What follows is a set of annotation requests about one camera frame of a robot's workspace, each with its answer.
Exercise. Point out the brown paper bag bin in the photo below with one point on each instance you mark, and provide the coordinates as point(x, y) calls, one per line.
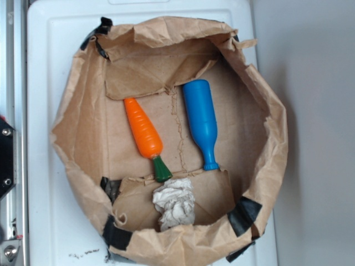
point(114, 184)

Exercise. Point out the orange toy carrot green top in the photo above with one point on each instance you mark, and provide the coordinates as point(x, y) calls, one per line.
point(146, 138)

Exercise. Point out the crumpled white paper towel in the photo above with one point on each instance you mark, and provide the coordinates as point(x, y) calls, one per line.
point(175, 201)

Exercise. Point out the black metal mount plate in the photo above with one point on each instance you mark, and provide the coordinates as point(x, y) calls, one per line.
point(6, 158)

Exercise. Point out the silver aluminium frame rail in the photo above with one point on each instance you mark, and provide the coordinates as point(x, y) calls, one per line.
point(14, 206)

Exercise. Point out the blue plastic toy bottle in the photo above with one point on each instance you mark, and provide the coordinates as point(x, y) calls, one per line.
point(202, 119)

